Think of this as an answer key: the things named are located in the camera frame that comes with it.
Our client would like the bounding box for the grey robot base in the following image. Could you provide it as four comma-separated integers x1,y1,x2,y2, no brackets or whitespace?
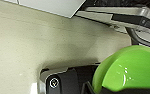
38,64,103,94

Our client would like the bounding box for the round base bolt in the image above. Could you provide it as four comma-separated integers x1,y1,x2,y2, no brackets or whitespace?
49,78,61,90

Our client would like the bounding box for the white two-door base cabinet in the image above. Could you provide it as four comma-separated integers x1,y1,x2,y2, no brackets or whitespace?
4,0,88,19

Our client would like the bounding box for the yellow-green bowl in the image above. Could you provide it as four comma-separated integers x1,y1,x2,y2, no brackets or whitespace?
91,44,150,94

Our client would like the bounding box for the stainless steel dishwasher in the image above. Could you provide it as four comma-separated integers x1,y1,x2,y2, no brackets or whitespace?
74,0,150,46

